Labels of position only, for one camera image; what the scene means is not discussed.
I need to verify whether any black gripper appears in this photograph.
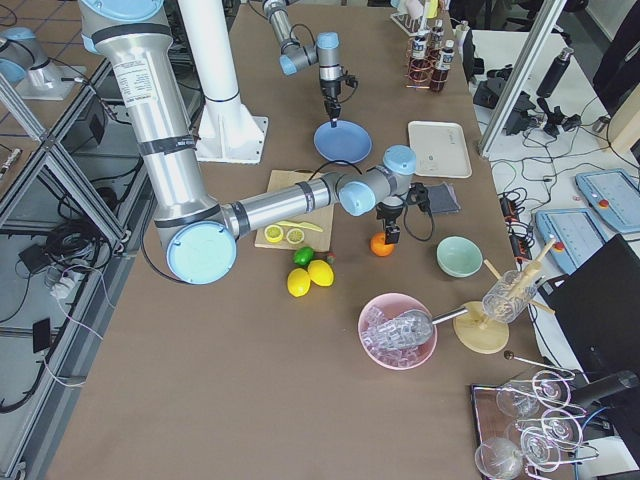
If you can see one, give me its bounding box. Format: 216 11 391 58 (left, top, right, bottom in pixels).
375 182 430 245
319 67 358 125

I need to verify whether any orange fruit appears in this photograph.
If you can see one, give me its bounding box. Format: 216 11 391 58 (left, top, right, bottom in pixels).
369 232 395 257

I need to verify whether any blue plate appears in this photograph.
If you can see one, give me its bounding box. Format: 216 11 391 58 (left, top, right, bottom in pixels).
313 120 372 163

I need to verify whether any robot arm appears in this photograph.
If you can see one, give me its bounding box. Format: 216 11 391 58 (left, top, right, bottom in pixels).
262 0 359 128
79 1 416 285

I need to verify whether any grey folded cloth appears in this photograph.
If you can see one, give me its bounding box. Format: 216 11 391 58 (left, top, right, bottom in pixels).
427 182 461 215

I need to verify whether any green bowl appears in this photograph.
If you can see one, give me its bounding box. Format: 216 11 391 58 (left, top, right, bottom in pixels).
436 236 483 278

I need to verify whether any wooden cutting board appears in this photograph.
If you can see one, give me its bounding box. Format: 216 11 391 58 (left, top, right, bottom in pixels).
254 169 334 252

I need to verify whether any pink bowl with ice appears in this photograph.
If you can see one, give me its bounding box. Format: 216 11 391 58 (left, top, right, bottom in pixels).
358 293 438 370

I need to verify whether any yellow lemon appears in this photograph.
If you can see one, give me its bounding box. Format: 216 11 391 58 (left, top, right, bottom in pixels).
307 259 335 287
286 268 311 298

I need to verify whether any yellow plastic knife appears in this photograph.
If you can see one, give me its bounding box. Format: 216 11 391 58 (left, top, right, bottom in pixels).
276 220 324 232

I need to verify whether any green lime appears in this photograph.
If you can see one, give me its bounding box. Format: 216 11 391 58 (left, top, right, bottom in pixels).
293 246 315 267

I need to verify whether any cream rectangular tray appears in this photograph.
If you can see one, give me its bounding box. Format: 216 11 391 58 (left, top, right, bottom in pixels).
408 120 472 179

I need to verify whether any dark drink bottle middle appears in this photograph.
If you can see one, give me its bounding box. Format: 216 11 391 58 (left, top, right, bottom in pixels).
408 29 430 84

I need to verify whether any dark drink bottle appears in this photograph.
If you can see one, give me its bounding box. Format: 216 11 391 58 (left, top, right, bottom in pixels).
408 29 430 84
429 19 444 57
429 40 455 92

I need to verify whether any lemon slice near knife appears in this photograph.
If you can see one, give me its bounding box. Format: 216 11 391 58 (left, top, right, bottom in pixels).
285 227 305 245

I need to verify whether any metal ice scoop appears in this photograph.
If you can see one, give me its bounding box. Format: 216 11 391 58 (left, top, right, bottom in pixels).
379 307 468 349

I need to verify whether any dark drink bottle front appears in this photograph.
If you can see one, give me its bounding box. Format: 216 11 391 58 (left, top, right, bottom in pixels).
429 40 455 92

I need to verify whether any lemon slice at corner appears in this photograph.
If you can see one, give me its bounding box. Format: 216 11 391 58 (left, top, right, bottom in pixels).
263 224 285 244

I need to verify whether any dark drink bottle back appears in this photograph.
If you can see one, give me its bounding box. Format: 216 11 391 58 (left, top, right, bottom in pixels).
429 19 444 57

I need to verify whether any wooden cup tree stand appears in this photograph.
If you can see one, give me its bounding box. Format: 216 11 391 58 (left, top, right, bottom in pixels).
453 240 555 354

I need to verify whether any pink cup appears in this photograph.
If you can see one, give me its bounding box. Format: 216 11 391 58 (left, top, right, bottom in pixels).
404 0 424 20

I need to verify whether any glass mug on stand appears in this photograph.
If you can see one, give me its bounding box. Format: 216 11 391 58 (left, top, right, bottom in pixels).
482 270 536 324

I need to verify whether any yellow cup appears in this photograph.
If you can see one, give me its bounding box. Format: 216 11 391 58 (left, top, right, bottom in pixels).
424 0 439 19

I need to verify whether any blue teach pendant near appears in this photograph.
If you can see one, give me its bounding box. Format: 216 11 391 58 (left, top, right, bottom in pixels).
535 208 610 274

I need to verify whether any blue teach pendant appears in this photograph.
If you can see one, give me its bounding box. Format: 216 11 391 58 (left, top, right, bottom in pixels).
535 208 610 274
575 169 639 234

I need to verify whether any black thermos bottle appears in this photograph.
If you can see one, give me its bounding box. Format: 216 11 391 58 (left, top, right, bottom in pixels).
536 47 574 99

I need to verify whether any blue teach pendant far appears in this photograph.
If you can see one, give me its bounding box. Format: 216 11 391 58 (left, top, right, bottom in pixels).
575 169 639 234

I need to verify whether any wine glass rack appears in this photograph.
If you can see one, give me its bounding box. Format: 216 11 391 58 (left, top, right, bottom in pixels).
470 368 599 479

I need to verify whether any copper wire bottle rack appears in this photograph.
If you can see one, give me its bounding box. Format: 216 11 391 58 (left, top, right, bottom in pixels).
405 26 455 92

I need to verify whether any aluminium frame post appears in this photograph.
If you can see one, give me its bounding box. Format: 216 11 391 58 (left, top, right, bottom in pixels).
478 0 566 158

